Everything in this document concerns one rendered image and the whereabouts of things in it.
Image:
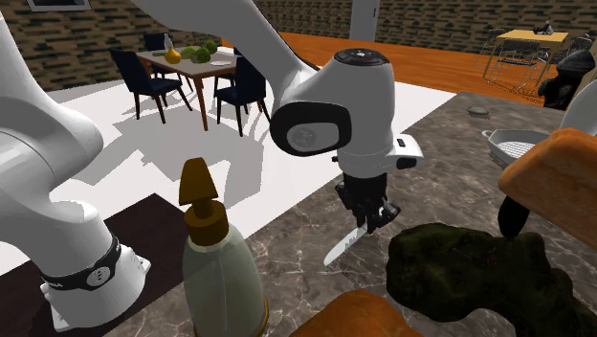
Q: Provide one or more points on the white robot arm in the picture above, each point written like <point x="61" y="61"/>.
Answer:
<point x="354" y="93"/>

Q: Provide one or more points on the dark mossy green lump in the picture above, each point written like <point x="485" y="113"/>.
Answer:
<point x="466" y="275"/>

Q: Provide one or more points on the yellow table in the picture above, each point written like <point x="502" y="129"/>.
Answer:
<point x="531" y="36"/>

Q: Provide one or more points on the dark blue dining chair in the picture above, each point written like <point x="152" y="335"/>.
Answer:
<point x="156" y="42"/>
<point x="140" y="77"/>
<point x="247" y="86"/>

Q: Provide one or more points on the white door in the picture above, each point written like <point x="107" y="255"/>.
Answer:
<point x="364" y="18"/>

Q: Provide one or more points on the large orange bread loaf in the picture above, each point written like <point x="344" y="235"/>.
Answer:
<point x="555" y="182"/>

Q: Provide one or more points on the silver serrated knife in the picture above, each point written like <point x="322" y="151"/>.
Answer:
<point x="343" y="246"/>

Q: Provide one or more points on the wooden dining table with fruit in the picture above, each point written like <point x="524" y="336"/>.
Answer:
<point x="196" y="69"/>

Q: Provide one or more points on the black figure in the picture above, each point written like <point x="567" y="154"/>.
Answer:
<point x="566" y="77"/>

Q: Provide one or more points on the green spray bottle gold nozzle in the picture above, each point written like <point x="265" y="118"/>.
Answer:
<point x="224" y="275"/>

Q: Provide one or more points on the dark robot stand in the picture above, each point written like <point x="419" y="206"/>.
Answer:
<point x="140" y="224"/>

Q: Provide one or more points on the small grey disc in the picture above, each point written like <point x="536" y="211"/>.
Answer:
<point x="478" y="111"/>

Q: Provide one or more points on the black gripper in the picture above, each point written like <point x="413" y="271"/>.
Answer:
<point x="366" y="193"/>

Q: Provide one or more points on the white ridged baking dish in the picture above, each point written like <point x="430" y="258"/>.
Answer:
<point x="513" y="147"/>

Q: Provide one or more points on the framed wall picture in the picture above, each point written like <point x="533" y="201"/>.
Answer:
<point x="58" y="3"/>

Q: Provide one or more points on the white rounded vessel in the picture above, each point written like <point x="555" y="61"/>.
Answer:
<point x="583" y="112"/>

